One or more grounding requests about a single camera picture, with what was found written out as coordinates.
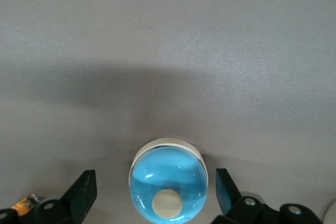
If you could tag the blue bell cream button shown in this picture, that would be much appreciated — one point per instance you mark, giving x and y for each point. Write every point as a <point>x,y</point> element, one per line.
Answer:
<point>331,214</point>
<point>168,176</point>

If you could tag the brown table mat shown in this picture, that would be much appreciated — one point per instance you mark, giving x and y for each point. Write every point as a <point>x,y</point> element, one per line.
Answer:
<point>168,37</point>

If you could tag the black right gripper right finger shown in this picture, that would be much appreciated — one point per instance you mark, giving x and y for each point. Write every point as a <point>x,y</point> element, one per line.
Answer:
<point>236,211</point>

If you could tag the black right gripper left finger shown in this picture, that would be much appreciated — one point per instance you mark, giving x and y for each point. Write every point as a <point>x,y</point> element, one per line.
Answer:
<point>76,203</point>

